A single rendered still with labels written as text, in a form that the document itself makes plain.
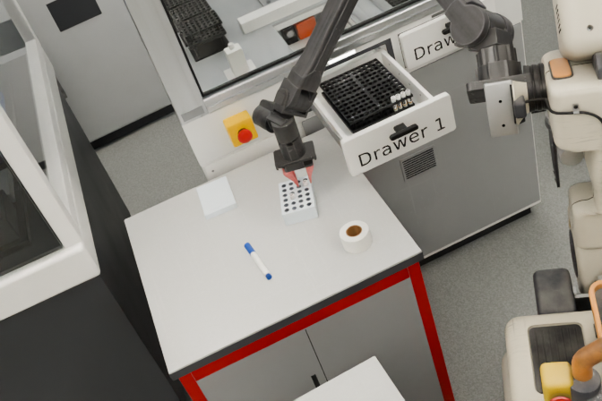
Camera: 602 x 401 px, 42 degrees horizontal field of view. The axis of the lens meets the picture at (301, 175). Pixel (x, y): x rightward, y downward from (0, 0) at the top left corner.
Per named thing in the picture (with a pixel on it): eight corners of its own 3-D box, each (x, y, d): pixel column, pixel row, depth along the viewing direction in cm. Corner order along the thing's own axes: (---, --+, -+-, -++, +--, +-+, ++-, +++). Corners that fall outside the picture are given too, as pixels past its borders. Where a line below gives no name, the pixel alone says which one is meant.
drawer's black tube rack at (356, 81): (417, 114, 203) (412, 94, 199) (356, 142, 201) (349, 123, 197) (381, 77, 220) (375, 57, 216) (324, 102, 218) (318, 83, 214)
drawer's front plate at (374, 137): (456, 129, 197) (450, 94, 190) (352, 177, 194) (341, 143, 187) (452, 125, 199) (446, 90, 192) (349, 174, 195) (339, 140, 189)
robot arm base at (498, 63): (466, 90, 142) (535, 80, 139) (460, 48, 144) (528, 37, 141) (469, 104, 151) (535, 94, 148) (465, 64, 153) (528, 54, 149)
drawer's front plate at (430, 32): (498, 29, 225) (494, -5, 219) (408, 70, 222) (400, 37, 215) (494, 27, 227) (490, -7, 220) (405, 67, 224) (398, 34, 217)
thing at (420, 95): (446, 123, 197) (442, 104, 194) (354, 166, 195) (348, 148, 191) (379, 57, 228) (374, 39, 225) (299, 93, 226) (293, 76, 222)
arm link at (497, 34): (498, 50, 143) (514, 56, 146) (491, -2, 145) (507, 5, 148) (456, 66, 149) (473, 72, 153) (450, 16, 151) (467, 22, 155)
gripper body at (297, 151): (275, 157, 197) (266, 133, 192) (314, 145, 196) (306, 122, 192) (277, 173, 192) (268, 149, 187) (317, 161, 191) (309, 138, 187)
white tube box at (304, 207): (318, 217, 195) (314, 206, 193) (286, 226, 196) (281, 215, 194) (313, 185, 205) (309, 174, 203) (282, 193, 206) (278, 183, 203)
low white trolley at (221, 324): (468, 431, 225) (422, 251, 178) (270, 533, 218) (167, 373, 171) (382, 298, 270) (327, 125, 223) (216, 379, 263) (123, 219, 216)
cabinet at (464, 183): (547, 213, 278) (527, 18, 229) (283, 343, 267) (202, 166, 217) (423, 92, 352) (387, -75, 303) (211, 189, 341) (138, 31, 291)
